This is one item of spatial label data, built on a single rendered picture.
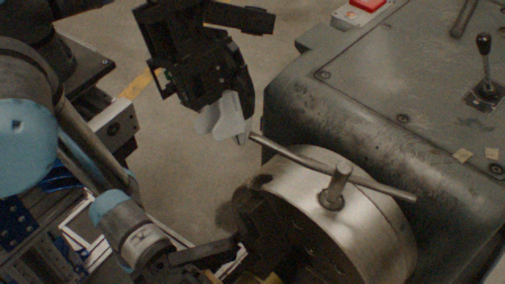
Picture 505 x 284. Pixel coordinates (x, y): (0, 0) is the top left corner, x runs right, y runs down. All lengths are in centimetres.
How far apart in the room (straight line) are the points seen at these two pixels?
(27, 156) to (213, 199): 162
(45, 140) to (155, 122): 197
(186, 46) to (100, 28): 285
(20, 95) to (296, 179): 39
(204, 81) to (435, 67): 52
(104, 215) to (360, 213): 42
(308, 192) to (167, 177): 163
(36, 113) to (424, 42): 71
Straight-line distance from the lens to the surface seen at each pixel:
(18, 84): 57
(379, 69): 83
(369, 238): 65
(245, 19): 50
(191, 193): 214
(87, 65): 102
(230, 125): 51
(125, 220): 75
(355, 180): 58
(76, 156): 78
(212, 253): 71
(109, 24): 333
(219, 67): 48
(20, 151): 54
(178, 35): 46
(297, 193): 64
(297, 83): 78
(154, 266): 73
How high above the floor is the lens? 176
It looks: 50 degrees down
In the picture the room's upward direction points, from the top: straight up
